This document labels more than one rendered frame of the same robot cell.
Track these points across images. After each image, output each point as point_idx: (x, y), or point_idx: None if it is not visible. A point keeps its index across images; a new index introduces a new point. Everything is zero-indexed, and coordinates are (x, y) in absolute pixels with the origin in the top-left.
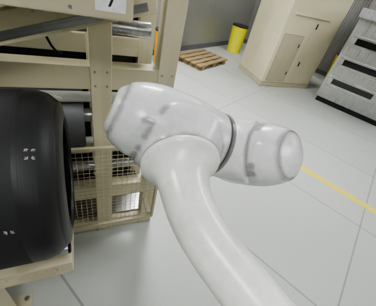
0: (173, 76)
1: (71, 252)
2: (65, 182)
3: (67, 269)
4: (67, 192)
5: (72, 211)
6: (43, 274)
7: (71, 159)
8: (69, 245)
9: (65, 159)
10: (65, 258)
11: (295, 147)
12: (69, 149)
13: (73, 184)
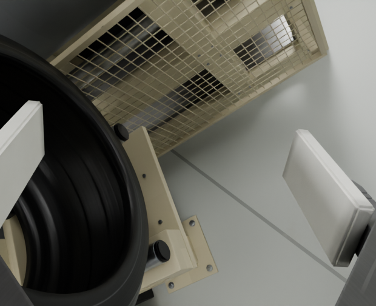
0: None
1: (173, 250)
2: None
3: (184, 271)
4: (105, 153)
5: (129, 195)
6: (153, 285)
7: (70, 91)
8: (157, 254)
9: (59, 96)
10: (167, 263)
11: None
12: (46, 75)
13: (107, 133)
